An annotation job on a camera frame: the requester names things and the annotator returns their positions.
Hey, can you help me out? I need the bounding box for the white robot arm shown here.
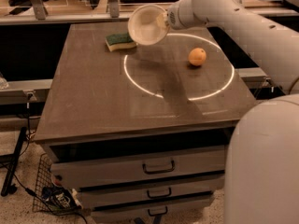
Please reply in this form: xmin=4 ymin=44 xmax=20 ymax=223
xmin=157 ymin=0 xmax=299 ymax=224

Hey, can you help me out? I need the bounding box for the black wire basket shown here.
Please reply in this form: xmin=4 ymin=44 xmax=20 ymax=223
xmin=33 ymin=154 xmax=81 ymax=215

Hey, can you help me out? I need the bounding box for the grey drawer cabinet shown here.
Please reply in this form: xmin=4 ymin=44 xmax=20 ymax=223
xmin=33 ymin=18 xmax=258 ymax=224

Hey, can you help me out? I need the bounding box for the drawer with handle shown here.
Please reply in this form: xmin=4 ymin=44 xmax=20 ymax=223
xmin=50 ymin=146 xmax=225 ymax=189
xmin=91 ymin=192 xmax=214 ymax=223
xmin=78 ymin=173 xmax=224 ymax=210

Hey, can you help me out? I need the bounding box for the dark snack bag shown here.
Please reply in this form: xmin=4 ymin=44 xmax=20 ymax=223
xmin=42 ymin=186 xmax=77 ymax=210

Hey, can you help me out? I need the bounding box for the middle drawer with handle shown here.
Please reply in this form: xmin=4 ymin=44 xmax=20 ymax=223
xmin=78 ymin=173 xmax=224 ymax=210

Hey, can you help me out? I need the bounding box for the orange fruit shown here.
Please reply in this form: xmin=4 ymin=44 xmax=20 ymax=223
xmin=188 ymin=48 xmax=206 ymax=66

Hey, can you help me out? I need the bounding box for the top drawer with handle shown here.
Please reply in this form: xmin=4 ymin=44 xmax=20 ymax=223
xmin=50 ymin=146 xmax=225 ymax=189

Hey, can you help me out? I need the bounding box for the bottom drawer with handle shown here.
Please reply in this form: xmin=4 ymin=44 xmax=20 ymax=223
xmin=91 ymin=192 xmax=214 ymax=223

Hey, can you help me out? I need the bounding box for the black stand leg left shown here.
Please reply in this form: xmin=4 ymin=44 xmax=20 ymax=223
xmin=0 ymin=127 xmax=27 ymax=197

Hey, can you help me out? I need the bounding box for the black cable on floor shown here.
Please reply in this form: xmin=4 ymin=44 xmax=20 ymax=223
xmin=0 ymin=161 xmax=89 ymax=224

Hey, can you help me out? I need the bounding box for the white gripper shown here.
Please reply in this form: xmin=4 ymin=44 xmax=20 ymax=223
xmin=156 ymin=0 xmax=205 ymax=30

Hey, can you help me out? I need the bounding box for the white paper bowl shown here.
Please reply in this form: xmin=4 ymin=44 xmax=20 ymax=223
xmin=128 ymin=5 xmax=169 ymax=46

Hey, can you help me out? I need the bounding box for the green yellow sponge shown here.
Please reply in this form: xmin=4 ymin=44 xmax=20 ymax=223
xmin=106 ymin=33 xmax=137 ymax=51

